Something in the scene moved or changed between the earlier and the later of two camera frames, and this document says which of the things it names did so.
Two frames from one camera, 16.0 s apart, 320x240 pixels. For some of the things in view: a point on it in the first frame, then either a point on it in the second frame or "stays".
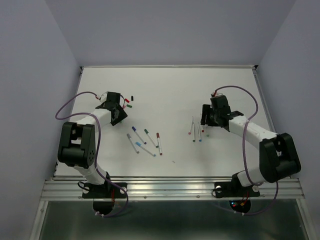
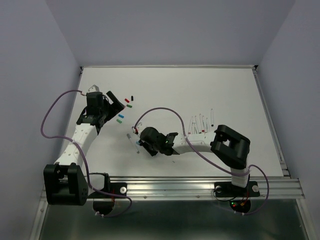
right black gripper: x=206 y=109 -> x=144 y=145
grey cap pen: x=129 y=137 stays
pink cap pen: x=189 y=133 stays
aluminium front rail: x=70 y=187 stays
